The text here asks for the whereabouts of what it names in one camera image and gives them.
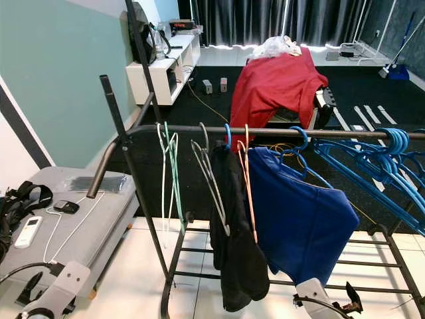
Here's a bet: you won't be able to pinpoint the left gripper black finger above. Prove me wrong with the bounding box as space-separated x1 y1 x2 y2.
22 271 44 306

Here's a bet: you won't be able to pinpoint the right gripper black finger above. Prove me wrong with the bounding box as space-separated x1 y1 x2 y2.
340 282 364 313

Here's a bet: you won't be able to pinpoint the black printed garment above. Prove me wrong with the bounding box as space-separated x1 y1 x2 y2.
209 145 271 313

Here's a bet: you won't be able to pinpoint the pink hanger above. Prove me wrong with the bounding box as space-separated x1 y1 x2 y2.
241 124 260 245

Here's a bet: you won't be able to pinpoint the white hanger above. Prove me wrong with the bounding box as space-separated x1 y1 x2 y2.
159 130 173 230

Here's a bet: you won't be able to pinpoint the green hanger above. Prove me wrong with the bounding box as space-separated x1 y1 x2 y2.
157 122 187 235

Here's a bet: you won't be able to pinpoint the white remote control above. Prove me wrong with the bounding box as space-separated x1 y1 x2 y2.
15 215 44 249

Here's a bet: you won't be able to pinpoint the grey ottoman bench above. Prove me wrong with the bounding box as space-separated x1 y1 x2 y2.
0 166 140 293

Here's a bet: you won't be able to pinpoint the small black device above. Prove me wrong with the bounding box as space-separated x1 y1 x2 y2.
52 200 80 214

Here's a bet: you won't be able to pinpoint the blue shirt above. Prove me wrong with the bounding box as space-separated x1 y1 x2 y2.
247 146 361 286

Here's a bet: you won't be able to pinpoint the black metal clothes rack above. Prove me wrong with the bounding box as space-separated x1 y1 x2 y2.
85 0 425 319

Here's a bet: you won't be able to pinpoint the black carpet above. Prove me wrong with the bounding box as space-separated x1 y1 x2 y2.
100 65 425 237

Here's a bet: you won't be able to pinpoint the red cloth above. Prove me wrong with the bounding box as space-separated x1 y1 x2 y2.
229 47 329 152

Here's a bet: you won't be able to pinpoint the blue dustpan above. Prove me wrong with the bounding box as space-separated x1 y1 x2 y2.
386 10 416 82

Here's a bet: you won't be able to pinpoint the white shelf unit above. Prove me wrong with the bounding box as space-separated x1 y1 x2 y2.
125 27 201 106

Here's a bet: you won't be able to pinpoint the white plastic bag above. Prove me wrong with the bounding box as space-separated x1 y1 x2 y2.
247 35 303 62

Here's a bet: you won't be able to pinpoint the dark curtain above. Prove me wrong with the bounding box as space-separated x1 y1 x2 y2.
178 0 373 47

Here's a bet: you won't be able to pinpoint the black clock red digits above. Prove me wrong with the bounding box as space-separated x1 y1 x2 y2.
168 20 197 33

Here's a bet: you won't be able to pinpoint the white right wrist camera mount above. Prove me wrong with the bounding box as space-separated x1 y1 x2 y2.
296 278 339 319

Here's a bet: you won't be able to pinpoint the thin white cable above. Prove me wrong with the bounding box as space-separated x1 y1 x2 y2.
43 193 107 263

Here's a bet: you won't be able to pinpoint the black strapped bag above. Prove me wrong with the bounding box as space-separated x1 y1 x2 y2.
0 181 54 243

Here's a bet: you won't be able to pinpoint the grey wire hanger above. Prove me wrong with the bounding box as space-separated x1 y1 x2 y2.
189 123 233 238

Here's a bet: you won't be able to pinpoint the grey handled broom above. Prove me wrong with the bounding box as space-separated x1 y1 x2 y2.
379 17 425 79

